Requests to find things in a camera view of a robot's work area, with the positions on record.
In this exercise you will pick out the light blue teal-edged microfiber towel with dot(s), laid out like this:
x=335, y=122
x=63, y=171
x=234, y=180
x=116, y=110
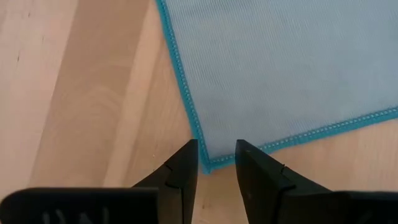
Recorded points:
x=280, y=77

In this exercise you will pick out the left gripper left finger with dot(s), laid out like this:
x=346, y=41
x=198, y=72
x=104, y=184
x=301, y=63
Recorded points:
x=174, y=193

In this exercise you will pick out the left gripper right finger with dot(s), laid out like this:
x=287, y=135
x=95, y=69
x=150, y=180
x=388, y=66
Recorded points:
x=267, y=193

